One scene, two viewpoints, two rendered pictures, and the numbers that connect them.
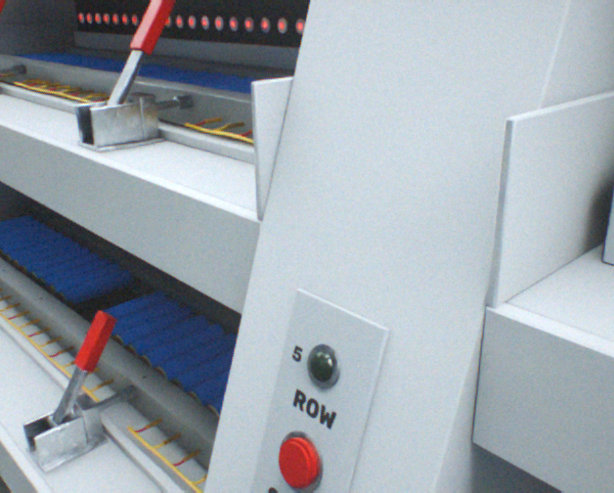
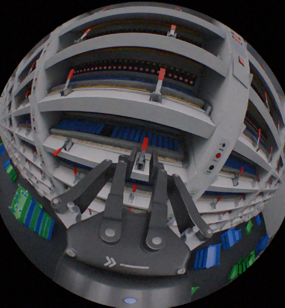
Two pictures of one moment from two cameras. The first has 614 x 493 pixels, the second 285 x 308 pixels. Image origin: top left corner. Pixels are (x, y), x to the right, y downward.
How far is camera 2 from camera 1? 0.34 m
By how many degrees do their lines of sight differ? 48
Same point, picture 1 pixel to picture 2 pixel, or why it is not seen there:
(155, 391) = (150, 148)
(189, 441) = (162, 154)
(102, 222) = (161, 120)
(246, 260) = (210, 131)
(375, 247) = (230, 132)
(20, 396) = (116, 159)
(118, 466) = not seen: hidden behind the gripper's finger
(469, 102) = (239, 120)
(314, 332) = (223, 141)
